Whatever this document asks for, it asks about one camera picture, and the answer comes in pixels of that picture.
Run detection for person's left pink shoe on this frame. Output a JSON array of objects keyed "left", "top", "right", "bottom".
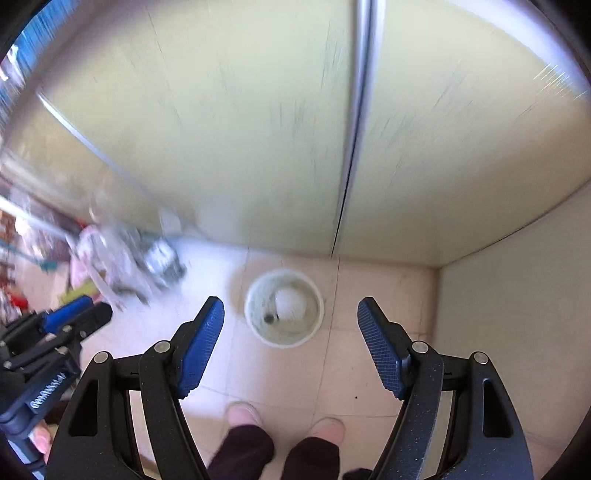
[{"left": 225, "top": 401, "right": 265, "bottom": 430}]

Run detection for person's left leg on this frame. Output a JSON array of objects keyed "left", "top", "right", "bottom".
[{"left": 209, "top": 425, "right": 277, "bottom": 480}]

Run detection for person's left hand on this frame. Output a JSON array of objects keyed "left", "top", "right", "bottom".
[{"left": 31, "top": 422, "right": 52, "bottom": 464}]

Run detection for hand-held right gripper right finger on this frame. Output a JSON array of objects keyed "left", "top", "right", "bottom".
[{"left": 357, "top": 298, "right": 536, "bottom": 480}]

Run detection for person's right leg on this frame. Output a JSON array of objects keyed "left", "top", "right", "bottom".
[{"left": 283, "top": 438, "right": 343, "bottom": 480}]

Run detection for white round bin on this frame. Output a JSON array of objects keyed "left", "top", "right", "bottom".
[{"left": 245, "top": 270, "right": 325, "bottom": 348}]

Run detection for narrow cream cabinet door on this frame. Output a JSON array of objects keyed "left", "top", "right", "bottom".
[{"left": 332, "top": 0, "right": 591, "bottom": 267}]

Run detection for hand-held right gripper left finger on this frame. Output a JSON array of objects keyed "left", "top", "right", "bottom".
[{"left": 46, "top": 296, "right": 225, "bottom": 480}]

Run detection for pile of plastic bags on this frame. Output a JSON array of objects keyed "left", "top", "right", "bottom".
[{"left": 67, "top": 203, "right": 188, "bottom": 308}]

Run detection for white paper ball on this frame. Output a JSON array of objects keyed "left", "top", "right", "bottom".
[{"left": 274, "top": 287, "right": 309, "bottom": 323}]

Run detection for teal mop stick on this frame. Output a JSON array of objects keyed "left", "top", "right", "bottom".
[{"left": 0, "top": 240, "right": 60, "bottom": 274}]

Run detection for cluttered goods shelf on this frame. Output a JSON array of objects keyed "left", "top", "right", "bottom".
[{"left": 0, "top": 203, "right": 33, "bottom": 319}]

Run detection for blue striped cloth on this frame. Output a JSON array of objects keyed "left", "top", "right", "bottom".
[{"left": 0, "top": 0, "right": 56, "bottom": 125}]

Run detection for person's pink shoe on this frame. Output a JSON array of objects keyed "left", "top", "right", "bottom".
[
  {"left": 309, "top": 416, "right": 346, "bottom": 445},
  {"left": 225, "top": 401, "right": 265, "bottom": 430}
]

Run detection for person's right pink shoe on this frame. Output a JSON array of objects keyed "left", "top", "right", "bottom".
[{"left": 309, "top": 416, "right": 346, "bottom": 445}]

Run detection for person's leg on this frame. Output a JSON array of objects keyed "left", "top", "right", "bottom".
[
  {"left": 283, "top": 438, "right": 343, "bottom": 480},
  {"left": 209, "top": 425, "right": 277, "bottom": 480}
]

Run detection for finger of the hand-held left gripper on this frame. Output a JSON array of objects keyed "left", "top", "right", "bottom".
[
  {"left": 4, "top": 295, "right": 94, "bottom": 346},
  {"left": 4, "top": 304, "right": 114, "bottom": 370}
]

